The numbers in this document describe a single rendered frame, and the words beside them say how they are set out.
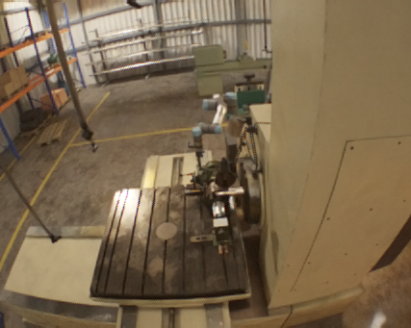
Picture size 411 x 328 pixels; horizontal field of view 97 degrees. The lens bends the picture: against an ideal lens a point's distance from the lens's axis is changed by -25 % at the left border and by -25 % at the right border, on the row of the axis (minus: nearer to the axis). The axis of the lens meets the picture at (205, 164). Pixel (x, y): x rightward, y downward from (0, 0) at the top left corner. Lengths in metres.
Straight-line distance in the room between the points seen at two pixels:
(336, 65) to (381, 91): 0.22
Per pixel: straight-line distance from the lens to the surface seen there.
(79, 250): 3.02
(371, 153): 1.03
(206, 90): 7.47
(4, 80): 8.32
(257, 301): 2.22
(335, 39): 0.75
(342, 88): 0.81
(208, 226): 2.16
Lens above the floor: 2.70
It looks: 37 degrees down
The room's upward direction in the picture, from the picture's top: 7 degrees counter-clockwise
